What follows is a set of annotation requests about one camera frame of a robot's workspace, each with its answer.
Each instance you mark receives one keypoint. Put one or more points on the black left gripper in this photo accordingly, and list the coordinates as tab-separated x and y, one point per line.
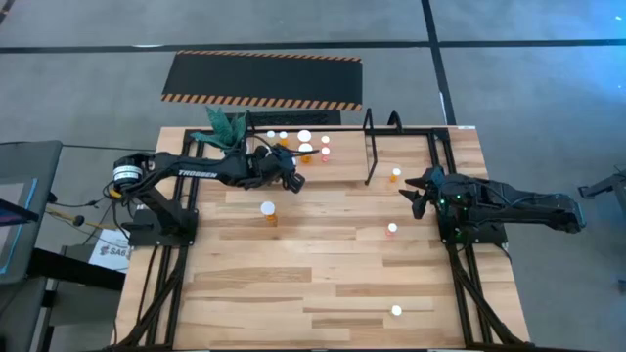
271	168

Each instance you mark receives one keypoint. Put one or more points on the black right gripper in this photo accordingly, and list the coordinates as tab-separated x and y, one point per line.
440	193

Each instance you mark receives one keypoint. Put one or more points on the small orange medicine bottle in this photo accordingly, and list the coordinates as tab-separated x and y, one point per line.
283	135
396	172

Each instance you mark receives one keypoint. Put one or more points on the small pink medicine bottle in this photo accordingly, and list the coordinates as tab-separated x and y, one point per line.
392	227
325	139
325	150

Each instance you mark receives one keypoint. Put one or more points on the small yellow-green medicine bottle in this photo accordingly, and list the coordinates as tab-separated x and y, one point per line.
270	134

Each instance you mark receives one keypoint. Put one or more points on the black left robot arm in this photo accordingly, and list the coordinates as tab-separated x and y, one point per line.
195	172

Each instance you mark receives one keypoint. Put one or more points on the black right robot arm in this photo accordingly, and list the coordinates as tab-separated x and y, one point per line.
518	203

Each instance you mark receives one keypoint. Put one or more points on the small clear medicine bottle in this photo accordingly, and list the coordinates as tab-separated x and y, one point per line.
396	310

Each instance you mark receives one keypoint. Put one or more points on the black flat box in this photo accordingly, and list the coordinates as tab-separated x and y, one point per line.
303	118

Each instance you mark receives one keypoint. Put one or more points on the green snake plant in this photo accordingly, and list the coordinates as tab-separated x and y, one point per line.
222	129

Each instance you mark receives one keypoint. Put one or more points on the black hazard-striped floor mat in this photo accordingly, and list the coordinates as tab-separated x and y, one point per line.
259	78

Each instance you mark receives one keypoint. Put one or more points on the black floor stand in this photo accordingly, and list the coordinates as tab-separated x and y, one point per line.
609	185

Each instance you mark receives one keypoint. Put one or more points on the white printed paper sheet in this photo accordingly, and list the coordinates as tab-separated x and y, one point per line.
113	249

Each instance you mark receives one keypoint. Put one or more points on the black round knob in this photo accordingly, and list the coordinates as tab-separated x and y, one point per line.
78	220

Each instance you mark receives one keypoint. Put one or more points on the black furniture panel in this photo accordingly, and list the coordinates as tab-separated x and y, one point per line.
73	269

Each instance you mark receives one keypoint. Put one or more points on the grey side table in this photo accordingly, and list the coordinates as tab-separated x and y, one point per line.
29	159

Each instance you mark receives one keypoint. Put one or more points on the dark screen blue edge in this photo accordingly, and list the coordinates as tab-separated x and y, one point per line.
14	239

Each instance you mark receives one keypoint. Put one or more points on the wooden shelf black metal frame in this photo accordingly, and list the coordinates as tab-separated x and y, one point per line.
342	166

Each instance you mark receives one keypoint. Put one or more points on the black curved bracket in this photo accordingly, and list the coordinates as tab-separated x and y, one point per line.
395	119

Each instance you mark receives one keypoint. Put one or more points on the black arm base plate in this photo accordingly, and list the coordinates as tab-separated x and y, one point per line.
489	238
147	237

